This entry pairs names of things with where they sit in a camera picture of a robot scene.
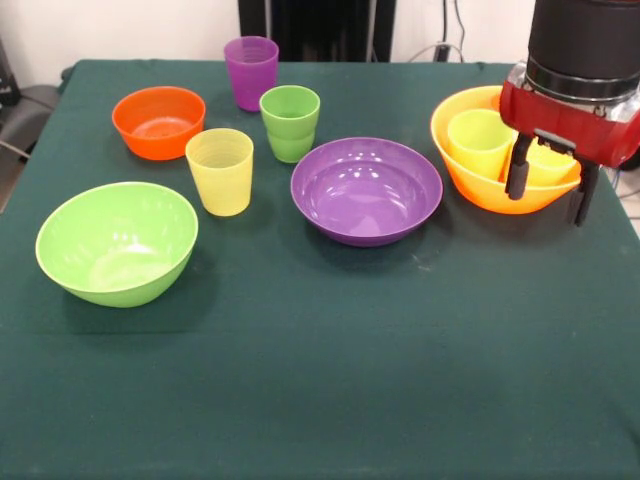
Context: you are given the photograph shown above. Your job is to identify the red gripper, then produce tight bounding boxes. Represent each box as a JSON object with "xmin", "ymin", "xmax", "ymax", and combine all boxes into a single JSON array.
[{"xmin": 499, "ymin": 79, "xmax": 640, "ymax": 228}]

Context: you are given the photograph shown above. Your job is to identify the yellow-orange stepped cup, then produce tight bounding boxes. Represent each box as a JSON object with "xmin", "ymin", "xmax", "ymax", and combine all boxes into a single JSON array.
[{"xmin": 503, "ymin": 138, "xmax": 582, "ymax": 188}]

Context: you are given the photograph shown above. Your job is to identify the large yellow-orange bowl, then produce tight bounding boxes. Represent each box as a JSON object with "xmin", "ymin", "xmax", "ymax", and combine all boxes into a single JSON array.
[{"xmin": 430, "ymin": 84, "xmax": 584, "ymax": 216}]

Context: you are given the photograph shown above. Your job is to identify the light green tapered cup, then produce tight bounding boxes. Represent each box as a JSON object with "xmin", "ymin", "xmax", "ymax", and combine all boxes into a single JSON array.
[{"xmin": 446, "ymin": 108, "xmax": 516, "ymax": 182}]

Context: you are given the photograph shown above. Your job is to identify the purple bowl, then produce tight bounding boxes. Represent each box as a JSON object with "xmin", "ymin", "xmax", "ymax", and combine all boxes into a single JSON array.
[{"xmin": 289, "ymin": 137, "xmax": 444, "ymax": 248}]

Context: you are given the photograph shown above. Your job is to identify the green stepped cup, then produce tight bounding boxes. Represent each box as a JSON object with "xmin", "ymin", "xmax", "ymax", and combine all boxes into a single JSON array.
[{"xmin": 258, "ymin": 85, "xmax": 321, "ymax": 165}]

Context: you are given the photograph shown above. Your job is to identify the dark green tablecloth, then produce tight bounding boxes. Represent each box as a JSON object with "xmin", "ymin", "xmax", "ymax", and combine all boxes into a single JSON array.
[{"xmin": 0, "ymin": 58, "xmax": 640, "ymax": 480}]

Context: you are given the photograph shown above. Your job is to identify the purple cup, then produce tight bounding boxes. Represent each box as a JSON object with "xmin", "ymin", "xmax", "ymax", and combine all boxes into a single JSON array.
[{"xmin": 222, "ymin": 35, "xmax": 280, "ymax": 113}]

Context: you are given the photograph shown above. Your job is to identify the yellow tapered cup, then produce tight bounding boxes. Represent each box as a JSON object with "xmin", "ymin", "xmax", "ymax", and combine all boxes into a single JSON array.
[{"xmin": 184, "ymin": 127, "xmax": 255, "ymax": 218}]

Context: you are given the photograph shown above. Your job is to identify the orange-red bowl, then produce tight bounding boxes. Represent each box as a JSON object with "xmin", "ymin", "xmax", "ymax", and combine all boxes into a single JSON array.
[{"xmin": 111, "ymin": 85, "xmax": 207, "ymax": 162}]

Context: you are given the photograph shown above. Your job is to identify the green bowl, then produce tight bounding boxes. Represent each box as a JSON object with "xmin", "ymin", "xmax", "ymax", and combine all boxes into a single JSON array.
[{"xmin": 34, "ymin": 181, "xmax": 200, "ymax": 309}]

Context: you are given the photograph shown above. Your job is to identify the grey office chair base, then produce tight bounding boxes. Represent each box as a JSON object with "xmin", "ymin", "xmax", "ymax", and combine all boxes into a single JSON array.
[{"xmin": 0, "ymin": 39, "xmax": 61, "ymax": 161}]

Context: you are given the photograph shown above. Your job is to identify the blue and white cable bundle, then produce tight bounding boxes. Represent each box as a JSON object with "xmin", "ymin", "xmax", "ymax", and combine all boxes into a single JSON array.
[{"xmin": 612, "ymin": 167, "xmax": 640, "ymax": 194}]

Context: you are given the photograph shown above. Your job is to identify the grey cable with plug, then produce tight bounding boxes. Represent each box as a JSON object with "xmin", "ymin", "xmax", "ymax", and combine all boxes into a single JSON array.
[{"xmin": 408, "ymin": 42, "xmax": 466, "ymax": 64}]

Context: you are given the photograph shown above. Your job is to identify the black hanging cable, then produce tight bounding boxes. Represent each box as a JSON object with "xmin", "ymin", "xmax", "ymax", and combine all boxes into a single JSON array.
[{"xmin": 452, "ymin": 0, "xmax": 469, "ymax": 64}]

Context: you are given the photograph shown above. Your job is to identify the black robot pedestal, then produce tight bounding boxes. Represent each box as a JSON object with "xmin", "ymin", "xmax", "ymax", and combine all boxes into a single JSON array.
[{"xmin": 238, "ymin": 0, "xmax": 396, "ymax": 63}]

